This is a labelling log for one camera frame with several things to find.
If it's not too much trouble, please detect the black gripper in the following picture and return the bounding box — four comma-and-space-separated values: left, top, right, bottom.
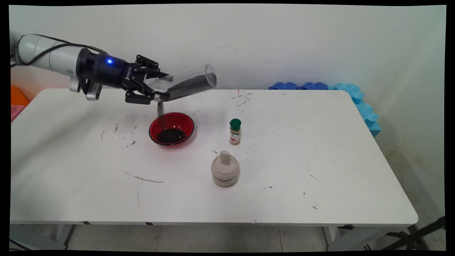
76, 47, 170, 106

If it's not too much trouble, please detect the clear jar with black seeds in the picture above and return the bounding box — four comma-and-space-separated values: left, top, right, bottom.
148, 64, 217, 103

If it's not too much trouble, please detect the red bowl with black seeds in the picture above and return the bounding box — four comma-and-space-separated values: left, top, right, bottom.
149, 112, 195, 146

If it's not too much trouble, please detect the spice bottle with green cap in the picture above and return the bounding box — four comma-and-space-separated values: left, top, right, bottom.
229, 119, 242, 146

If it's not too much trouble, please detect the beige ceramic lidded pot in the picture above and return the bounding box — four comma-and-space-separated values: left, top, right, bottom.
211, 150, 240, 187

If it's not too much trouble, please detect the orange foam block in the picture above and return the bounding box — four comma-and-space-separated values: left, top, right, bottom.
11, 86, 31, 106

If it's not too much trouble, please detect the pink foam block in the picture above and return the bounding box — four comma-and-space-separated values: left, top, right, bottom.
11, 105, 26, 122

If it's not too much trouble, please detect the dark blue foam mat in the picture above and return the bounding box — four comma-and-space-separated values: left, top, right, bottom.
268, 82, 329, 90

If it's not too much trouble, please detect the white table leg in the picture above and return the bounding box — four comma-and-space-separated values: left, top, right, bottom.
322, 226, 400, 251
55, 224, 77, 250

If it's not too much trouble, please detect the light blue foam mat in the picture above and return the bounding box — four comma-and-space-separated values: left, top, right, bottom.
328, 83, 381, 138

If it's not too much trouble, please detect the black tripod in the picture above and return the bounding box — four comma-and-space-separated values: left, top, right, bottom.
380, 216, 446, 251

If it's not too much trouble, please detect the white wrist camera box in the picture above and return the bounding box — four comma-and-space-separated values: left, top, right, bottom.
69, 76, 103, 101

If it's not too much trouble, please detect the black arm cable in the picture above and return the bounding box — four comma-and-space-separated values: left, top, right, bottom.
11, 34, 109, 68

